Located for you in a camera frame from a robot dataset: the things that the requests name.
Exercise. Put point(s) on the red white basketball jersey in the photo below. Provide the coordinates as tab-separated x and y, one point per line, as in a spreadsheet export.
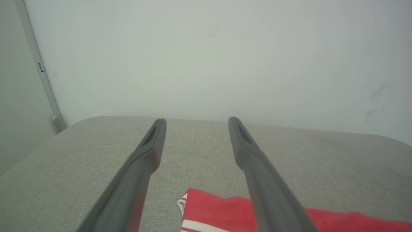
219	209

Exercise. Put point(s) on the grey metal pole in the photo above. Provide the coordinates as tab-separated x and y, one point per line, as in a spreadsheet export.
49	96

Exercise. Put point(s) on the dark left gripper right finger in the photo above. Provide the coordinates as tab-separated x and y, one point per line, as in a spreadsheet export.
270	199

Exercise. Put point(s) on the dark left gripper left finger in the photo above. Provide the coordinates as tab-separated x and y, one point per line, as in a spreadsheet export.
128	190

